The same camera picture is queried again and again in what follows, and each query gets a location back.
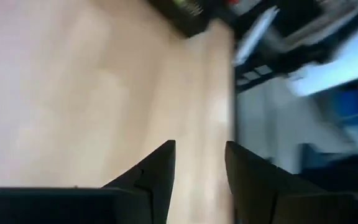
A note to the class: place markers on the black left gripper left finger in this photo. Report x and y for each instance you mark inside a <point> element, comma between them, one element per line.
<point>104,205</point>

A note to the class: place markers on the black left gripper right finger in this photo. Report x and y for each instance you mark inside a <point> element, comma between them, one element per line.
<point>291,205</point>

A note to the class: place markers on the black plastic basket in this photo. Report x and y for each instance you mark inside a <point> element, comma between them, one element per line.
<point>179,21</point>

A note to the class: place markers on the blue object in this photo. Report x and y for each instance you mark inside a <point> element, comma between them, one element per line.
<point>353,105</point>

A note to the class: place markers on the silver aluminium bracket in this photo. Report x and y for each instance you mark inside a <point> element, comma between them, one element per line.
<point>256,34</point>

